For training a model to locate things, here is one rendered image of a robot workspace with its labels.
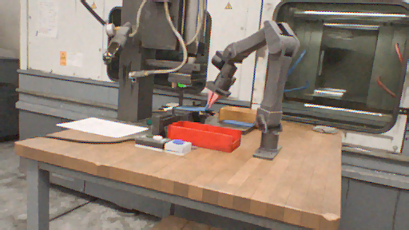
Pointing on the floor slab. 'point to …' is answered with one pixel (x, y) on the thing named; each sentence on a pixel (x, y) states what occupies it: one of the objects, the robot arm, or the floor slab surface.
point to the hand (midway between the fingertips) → (208, 105)
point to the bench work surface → (200, 177)
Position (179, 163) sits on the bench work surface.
